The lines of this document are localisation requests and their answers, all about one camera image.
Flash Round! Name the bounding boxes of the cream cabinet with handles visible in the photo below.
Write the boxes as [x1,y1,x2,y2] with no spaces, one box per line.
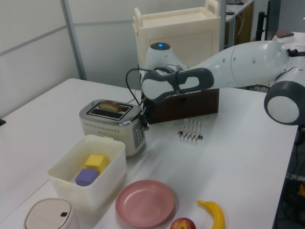
[132,0,221,73]

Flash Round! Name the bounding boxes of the background desk shelf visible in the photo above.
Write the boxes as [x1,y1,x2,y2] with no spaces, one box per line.
[223,0,255,47]

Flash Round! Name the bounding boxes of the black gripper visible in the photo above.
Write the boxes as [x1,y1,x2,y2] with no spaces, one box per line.
[140,95,158,131]

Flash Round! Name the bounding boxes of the purple cube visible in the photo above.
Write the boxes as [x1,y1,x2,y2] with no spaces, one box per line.
[74,168,99,187]

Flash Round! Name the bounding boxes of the yellow banana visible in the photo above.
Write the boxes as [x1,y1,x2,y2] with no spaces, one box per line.
[196,199,225,229]

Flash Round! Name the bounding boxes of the pink plate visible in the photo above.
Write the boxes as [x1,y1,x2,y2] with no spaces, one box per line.
[115,179,175,228]

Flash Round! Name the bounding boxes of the chrome and cream toaster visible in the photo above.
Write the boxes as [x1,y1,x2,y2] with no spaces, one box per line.
[79,99,147,159]

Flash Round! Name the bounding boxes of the white plastic container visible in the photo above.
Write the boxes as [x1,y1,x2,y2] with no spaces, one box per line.
[47,134,127,211]

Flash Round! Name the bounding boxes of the black floor cables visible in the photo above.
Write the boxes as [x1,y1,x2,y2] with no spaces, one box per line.
[277,127,305,229]

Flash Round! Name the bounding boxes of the white toaster power cord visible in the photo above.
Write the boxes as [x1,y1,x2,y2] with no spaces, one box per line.
[127,88,143,104]

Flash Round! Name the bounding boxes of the red apple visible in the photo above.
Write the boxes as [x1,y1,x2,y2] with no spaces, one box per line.
[170,217,197,229]

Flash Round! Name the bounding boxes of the black monitor stand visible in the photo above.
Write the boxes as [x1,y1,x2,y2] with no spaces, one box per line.
[255,0,278,42]

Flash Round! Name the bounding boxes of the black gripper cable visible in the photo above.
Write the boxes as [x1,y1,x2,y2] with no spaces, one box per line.
[125,67,184,106]

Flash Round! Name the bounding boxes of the yellow cube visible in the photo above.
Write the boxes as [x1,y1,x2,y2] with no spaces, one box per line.
[84,154,108,173]

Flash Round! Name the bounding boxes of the metal toast rack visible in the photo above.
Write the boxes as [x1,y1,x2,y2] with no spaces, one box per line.
[177,118,204,145]

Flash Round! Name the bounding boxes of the cream bin with lid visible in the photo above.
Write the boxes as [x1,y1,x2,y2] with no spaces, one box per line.
[22,198,80,229]

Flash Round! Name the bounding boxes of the brown toast slice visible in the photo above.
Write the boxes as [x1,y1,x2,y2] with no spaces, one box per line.
[98,100,122,113]

